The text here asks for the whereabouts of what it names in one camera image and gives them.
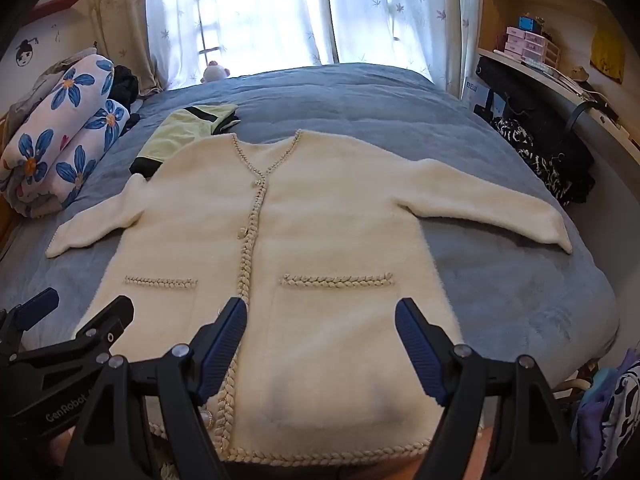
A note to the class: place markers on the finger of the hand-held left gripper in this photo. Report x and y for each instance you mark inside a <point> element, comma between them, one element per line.
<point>37,305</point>
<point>112,317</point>

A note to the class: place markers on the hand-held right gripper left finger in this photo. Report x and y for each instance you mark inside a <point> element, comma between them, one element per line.
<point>225,340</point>

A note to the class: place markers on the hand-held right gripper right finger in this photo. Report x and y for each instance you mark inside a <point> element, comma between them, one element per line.
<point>420,350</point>

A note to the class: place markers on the white fluffy cardigan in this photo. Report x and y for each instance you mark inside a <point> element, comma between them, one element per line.
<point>310,220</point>

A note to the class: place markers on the dark clothes pile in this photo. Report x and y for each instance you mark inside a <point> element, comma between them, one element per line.
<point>125,90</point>

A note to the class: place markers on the rolled blue floral quilt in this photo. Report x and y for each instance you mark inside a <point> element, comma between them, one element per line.
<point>60,130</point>

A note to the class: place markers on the yellow-green garment with black trim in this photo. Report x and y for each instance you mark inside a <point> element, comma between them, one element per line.
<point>182,127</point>

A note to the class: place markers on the black white patterned cloth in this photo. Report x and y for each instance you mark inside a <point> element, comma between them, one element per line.
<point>530,155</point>

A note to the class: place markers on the grey cloth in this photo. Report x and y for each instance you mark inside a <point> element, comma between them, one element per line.
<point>45,72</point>

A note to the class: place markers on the blue fleece blanket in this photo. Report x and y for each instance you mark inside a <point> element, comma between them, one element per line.
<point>380,105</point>

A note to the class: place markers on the white cardboard box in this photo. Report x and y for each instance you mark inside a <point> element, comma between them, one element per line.
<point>475,94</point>

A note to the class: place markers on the white plush toy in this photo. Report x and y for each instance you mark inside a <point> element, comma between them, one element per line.
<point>215,72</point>

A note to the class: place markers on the black bag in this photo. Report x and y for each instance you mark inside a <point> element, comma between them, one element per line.
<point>540,105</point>

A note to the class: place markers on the beige floral curtain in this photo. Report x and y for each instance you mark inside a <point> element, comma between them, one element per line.
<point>120,20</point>

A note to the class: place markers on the small desk figurine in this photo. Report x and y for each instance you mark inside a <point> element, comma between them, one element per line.
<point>577,74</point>

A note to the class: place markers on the pink drawer organizer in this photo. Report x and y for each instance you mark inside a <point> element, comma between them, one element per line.
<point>530,47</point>

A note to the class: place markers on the white leaf-print curtain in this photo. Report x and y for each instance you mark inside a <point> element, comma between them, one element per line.
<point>400,10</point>
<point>250,5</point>

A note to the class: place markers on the small blue box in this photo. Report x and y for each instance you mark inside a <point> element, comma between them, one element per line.
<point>529,24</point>

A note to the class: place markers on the wooden bookshelf desk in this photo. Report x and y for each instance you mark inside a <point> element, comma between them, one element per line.
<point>565,5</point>

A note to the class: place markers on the wooden bed frame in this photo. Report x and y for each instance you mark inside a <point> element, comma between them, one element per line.
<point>7,230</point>

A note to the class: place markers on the face wall sticker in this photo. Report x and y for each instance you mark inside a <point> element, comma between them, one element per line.
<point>25,52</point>

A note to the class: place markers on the red wall shelf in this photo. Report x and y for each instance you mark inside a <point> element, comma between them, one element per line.
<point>57,5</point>

